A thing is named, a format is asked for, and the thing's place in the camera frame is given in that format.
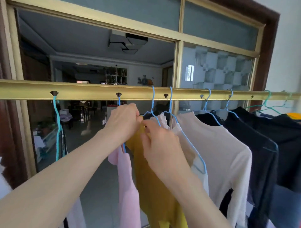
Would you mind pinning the black sheer blouse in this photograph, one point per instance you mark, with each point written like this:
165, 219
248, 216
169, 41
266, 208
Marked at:
258, 159

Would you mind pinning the indoor wall shelf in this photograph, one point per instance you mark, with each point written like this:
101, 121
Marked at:
116, 75

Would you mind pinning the person's left forearm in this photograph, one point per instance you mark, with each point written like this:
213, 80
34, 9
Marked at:
47, 185

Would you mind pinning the gold clothes rail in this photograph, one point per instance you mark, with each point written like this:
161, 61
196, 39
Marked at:
82, 90

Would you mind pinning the gold framed glass door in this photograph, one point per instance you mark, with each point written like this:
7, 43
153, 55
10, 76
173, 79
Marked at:
216, 65

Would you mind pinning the brown door frame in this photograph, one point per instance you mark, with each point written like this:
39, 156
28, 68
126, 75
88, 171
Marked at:
268, 47

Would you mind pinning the sheer white lace-collar shirt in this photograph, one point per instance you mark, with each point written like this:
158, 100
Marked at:
188, 150

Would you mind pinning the pale pink blouse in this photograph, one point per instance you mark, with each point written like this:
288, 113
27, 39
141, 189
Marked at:
223, 159

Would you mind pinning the mustard yellow t-shirt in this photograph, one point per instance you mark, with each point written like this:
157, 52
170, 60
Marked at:
150, 188

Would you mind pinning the yellow plastic bucket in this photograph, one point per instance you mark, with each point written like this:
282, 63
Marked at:
295, 115

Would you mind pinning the ceiling lamp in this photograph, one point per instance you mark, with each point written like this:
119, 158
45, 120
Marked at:
128, 42

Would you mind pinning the pink t-shirt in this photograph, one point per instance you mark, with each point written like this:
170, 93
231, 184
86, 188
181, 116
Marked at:
127, 192

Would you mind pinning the black shorts with logo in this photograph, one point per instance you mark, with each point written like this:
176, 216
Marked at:
287, 145

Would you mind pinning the person's right hand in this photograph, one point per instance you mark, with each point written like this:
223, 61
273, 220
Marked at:
164, 152

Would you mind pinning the person's left hand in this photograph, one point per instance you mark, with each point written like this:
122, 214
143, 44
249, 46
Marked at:
122, 124

